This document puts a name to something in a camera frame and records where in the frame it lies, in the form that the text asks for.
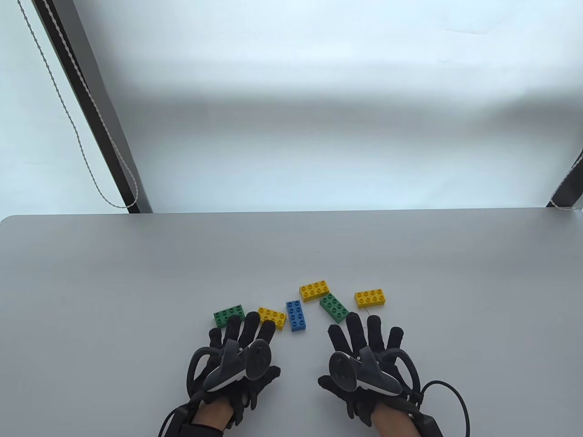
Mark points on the person's left hand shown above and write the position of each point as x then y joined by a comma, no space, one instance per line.
248,325

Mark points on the person's right hand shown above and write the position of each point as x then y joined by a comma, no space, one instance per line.
353,327

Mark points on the yellow lego brick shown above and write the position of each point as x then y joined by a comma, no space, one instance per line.
271,315
370,298
314,290

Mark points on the green lego brick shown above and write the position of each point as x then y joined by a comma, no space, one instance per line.
223,316
334,308

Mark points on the blue lego brick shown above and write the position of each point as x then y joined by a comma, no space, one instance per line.
296,316

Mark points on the person's right forearm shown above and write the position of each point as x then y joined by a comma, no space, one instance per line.
394,421

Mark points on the person's left forearm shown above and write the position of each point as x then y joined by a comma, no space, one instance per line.
214,413

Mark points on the dark grey left hand controller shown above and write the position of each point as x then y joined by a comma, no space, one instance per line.
237,364

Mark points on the dark grey hand controller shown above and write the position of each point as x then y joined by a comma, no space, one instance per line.
369,371
237,364

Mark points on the dark grey right hand controller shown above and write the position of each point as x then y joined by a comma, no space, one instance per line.
369,371

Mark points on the black left wrist module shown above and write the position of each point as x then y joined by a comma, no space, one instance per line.
180,421

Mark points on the black wrist module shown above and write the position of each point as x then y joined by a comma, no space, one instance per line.
428,425
180,421

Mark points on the black right wrist module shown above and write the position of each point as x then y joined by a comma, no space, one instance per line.
428,425

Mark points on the black frame post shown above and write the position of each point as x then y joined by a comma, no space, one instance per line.
569,189
91,104

